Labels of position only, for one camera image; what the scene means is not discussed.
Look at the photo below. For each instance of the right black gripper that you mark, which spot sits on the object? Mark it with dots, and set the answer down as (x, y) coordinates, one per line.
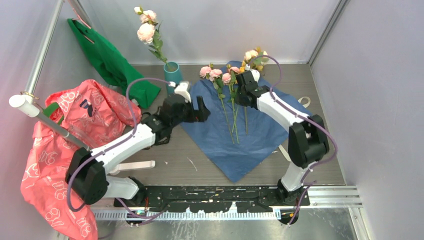
(238, 100)

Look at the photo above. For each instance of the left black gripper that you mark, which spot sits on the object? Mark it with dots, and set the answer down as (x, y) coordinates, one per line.
(200, 115)

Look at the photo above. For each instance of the yellow cream flower stem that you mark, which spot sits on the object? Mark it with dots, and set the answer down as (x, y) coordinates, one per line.
(249, 59)

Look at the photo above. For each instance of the blue paper bouquet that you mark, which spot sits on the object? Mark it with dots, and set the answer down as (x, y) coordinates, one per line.
(234, 146)

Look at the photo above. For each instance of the teal ceramic vase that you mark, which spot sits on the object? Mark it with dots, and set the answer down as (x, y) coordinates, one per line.
(172, 73)

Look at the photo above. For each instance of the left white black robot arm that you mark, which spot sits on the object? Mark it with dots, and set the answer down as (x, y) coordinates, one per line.
(89, 173)

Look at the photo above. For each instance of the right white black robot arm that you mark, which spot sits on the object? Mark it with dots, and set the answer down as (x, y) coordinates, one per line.
(307, 142)

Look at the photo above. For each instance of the pink flower stem right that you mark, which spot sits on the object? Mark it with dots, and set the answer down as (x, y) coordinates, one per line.
(229, 80)

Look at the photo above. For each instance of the pink flower stem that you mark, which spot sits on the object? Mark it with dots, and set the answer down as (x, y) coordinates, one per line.
(229, 80)
(215, 76)

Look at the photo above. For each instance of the pink flower stem left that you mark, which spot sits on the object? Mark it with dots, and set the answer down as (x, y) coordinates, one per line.
(215, 76)

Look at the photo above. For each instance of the green cloth bag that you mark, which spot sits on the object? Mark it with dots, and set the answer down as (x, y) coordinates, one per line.
(112, 66)

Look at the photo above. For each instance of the pink printed raincoat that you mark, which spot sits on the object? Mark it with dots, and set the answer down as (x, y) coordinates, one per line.
(96, 115)

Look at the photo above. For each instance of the grey rod with white caps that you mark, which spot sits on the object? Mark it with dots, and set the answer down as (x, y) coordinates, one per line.
(49, 124)

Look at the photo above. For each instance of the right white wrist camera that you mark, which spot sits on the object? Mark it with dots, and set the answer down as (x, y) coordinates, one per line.
(255, 73)

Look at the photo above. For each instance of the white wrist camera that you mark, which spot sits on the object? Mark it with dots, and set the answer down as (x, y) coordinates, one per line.
(182, 89)
(255, 73)

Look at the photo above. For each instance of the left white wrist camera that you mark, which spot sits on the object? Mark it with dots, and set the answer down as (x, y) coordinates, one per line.
(182, 89)

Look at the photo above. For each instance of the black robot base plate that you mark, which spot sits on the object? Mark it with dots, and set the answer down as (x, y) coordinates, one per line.
(214, 198)

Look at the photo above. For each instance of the aluminium rail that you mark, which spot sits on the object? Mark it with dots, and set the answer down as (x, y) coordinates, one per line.
(320, 197)

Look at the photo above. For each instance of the silver metal frame pole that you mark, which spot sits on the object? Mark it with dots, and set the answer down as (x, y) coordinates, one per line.
(43, 49)

